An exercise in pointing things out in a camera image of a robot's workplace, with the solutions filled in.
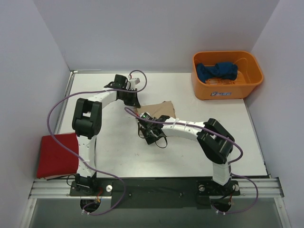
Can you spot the crumpled blue t shirt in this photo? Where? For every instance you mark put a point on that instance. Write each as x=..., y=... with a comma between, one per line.
x=222, y=70

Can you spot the folded red t shirt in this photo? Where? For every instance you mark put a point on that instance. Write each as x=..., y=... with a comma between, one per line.
x=54, y=160

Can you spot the beige t shirt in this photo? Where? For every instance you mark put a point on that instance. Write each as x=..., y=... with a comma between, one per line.
x=156, y=110

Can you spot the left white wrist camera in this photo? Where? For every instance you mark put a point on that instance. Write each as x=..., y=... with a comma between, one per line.
x=132, y=83

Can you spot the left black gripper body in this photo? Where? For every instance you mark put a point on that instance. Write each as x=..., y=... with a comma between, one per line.
x=130, y=100

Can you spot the aluminium rail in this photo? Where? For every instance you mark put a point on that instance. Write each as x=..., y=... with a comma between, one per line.
x=58, y=189

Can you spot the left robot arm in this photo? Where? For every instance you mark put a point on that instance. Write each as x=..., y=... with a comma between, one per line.
x=87, y=123

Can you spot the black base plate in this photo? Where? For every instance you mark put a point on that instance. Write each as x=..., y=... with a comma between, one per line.
x=157, y=193

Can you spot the orange plastic basket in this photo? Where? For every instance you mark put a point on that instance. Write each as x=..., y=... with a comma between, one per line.
x=249, y=75

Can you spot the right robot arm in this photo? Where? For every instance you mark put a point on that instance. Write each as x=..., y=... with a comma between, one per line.
x=215, y=141

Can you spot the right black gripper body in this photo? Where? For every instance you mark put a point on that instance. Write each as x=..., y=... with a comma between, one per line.
x=150, y=134

